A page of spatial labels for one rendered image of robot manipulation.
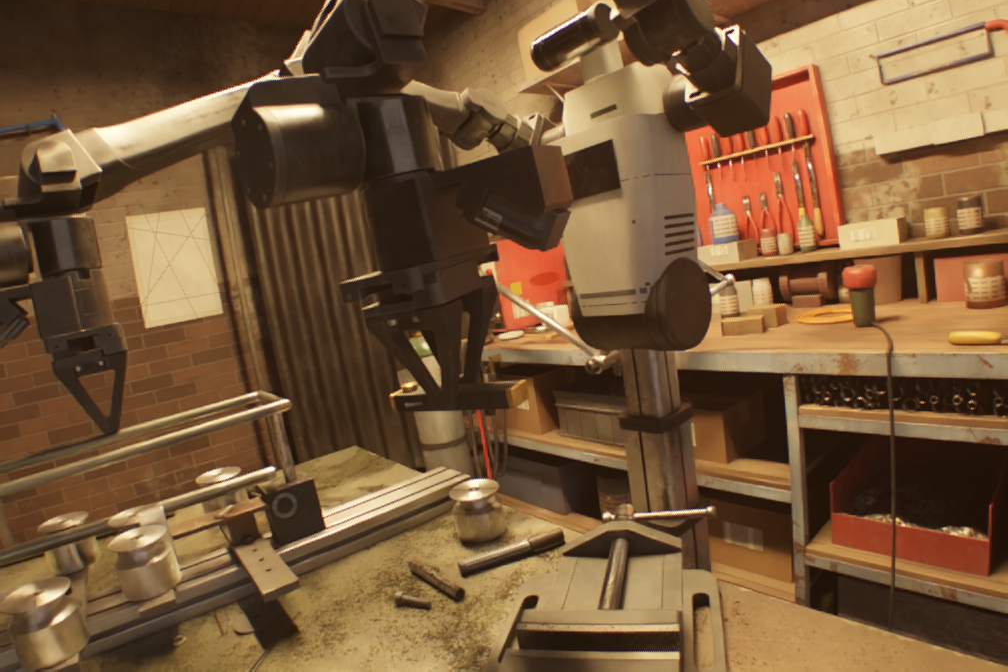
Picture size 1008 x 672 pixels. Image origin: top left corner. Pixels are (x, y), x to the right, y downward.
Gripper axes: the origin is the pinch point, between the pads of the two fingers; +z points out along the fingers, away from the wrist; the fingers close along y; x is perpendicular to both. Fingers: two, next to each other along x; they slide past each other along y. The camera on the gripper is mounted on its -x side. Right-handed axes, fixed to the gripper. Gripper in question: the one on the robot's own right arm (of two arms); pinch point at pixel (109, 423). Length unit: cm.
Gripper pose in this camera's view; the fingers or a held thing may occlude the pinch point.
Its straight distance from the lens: 60.5
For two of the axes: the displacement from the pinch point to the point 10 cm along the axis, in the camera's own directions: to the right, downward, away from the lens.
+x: 8.0, -2.2, 5.6
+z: 2.0, 9.8, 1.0
